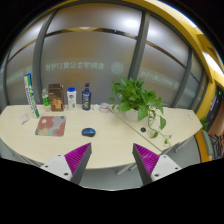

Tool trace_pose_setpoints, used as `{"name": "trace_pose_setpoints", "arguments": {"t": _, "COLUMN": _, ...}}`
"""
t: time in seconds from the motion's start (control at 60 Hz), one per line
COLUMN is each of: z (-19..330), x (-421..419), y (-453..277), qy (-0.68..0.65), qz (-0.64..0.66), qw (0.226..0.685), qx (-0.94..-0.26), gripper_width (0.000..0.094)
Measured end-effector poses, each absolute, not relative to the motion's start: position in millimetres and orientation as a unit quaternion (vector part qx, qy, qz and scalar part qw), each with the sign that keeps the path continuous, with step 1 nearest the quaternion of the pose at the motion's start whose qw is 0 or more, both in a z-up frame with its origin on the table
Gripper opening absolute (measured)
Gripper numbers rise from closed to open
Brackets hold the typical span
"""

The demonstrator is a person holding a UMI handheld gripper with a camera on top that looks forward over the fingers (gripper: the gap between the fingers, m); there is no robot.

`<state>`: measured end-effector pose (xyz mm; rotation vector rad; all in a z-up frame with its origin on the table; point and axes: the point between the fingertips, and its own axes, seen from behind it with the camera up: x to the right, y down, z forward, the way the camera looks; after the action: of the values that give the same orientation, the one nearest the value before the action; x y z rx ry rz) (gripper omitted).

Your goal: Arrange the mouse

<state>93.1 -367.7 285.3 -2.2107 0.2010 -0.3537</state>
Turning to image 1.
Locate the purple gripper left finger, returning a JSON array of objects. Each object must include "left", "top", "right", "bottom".
[{"left": 41, "top": 143, "right": 92, "bottom": 185}]

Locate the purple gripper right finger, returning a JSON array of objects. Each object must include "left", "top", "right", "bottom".
[{"left": 133, "top": 143, "right": 181, "bottom": 185}]

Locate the blue black computer mouse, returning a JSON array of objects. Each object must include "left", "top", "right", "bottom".
[{"left": 81, "top": 128, "right": 96, "bottom": 137}]

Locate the floral mouse pad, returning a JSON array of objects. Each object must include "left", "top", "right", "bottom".
[{"left": 35, "top": 116, "right": 66, "bottom": 137}]

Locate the small black round cap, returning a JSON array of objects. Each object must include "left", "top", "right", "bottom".
[{"left": 140, "top": 127, "right": 146, "bottom": 133}]

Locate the small white packet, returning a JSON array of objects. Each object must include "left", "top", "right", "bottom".
[{"left": 20, "top": 114, "right": 29, "bottom": 124}]

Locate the small white round jar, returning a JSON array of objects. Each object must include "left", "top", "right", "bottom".
[{"left": 100, "top": 103, "right": 109, "bottom": 113}]

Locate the dark blue pump bottle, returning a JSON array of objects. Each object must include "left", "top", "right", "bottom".
[{"left": 82, "top": 83, "right": 92, "bottom": 110}]

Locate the white shampoo bottle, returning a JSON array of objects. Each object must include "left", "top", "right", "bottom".
[{"left": 67, "top": 87, "right": 76, "bottom": 110}]

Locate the green potted plant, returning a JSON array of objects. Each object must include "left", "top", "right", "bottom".
[{"left": 109, "top": 77, "right": 172, "bottom": 145}]

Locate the brown carton box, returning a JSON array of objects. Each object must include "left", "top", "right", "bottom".
[{"left": 48, "top": 84, "right": 64, "bottom": 111}]

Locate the small green clear bottle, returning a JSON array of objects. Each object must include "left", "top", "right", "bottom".
[{"left": 42, "top": 89, "right": 50, "bottom": 108}]

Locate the green white tall box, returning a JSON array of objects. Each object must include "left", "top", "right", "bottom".
[{"left": 24, "top": 73, "right": 40, "bottom": 118}]

